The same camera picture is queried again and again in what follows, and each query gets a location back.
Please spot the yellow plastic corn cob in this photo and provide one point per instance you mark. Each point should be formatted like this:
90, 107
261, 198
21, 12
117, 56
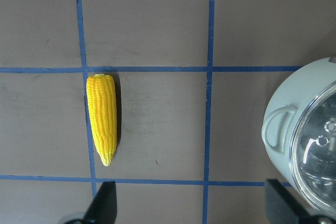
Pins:
102, 107

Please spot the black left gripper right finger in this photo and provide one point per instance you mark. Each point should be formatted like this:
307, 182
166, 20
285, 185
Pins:
281, 206

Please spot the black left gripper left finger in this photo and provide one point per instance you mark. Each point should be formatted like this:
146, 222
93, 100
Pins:
103, 208

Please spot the pale green metal pot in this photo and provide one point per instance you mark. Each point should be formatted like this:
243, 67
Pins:
286, 106

